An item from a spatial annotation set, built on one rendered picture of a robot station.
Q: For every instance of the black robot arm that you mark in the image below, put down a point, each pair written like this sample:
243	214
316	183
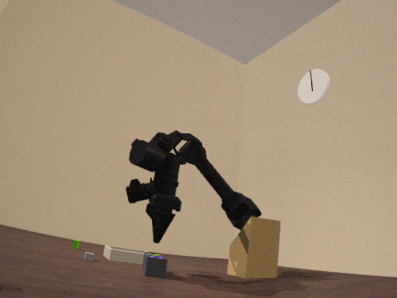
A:
155	156

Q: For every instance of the small green block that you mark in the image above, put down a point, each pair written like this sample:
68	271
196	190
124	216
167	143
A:
75	244

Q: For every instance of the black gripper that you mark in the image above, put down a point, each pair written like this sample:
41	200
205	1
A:
162	203

